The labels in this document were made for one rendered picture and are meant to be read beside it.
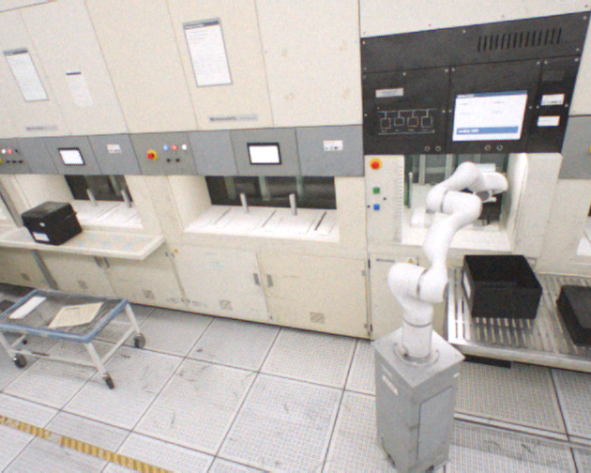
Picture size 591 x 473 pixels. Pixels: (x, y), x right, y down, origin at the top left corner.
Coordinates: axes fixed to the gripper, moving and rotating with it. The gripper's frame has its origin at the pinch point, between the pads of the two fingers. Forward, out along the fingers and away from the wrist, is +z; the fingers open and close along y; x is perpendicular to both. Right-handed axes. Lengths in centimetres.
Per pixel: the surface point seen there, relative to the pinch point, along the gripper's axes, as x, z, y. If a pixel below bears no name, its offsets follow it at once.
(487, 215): -22.5, -8.4, 4.9
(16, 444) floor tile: -120, -170, -249
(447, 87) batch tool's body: 52, -30, -20
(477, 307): -37, -72, 2
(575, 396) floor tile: -120, -38, 61
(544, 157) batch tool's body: 20.2, -32.1, 22.8
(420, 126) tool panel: 35, -31, -31
